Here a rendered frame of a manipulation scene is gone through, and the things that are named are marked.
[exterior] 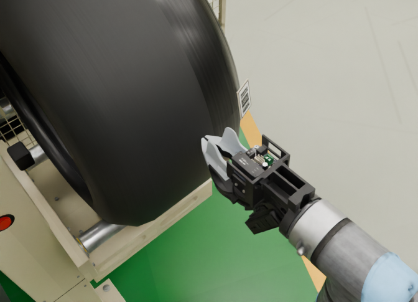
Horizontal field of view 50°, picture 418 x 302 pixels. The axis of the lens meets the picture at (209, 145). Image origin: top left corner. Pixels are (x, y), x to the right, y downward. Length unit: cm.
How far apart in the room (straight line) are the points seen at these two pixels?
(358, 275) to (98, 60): 42
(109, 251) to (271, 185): 54
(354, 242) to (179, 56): 34
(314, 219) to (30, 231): 61
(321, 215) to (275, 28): 231
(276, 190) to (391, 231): 157
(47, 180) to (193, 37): 71
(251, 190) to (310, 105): 186
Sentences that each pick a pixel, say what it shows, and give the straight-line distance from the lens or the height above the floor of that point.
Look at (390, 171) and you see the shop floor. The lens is 230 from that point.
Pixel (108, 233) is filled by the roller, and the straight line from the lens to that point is 102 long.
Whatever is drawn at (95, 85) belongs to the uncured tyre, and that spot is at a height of 138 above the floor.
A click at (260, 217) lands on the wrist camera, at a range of 65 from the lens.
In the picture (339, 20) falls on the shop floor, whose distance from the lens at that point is 297.
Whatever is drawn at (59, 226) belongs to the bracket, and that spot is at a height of 95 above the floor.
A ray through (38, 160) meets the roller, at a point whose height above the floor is 91.
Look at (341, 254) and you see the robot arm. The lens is 56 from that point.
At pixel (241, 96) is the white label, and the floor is 126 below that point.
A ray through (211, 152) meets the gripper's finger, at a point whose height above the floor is 127.
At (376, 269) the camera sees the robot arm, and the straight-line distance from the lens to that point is 55.
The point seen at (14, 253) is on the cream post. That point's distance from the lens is 102.
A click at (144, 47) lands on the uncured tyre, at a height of 139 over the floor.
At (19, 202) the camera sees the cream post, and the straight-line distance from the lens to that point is 90.
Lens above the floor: 182
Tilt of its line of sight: 55 degrees down
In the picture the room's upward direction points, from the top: straight up
